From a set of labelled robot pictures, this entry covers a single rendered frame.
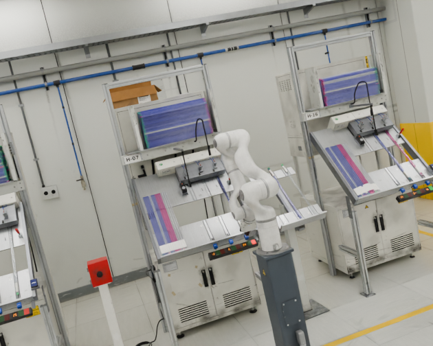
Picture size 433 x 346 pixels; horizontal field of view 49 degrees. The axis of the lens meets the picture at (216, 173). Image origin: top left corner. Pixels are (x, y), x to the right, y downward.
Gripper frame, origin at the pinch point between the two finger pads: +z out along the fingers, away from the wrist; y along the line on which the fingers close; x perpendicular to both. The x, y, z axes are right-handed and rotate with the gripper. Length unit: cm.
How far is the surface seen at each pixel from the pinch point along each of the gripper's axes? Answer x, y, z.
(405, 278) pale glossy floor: -41, 118, 62
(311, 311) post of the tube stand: -41, 37, 61
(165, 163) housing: 73, -34, -3
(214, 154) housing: 71, 3, -3
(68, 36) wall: 270, -75, 4
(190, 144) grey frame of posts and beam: 80, -12, -9
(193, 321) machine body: -16, -43, 71
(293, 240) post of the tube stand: -3.6, 35.6, 22.5
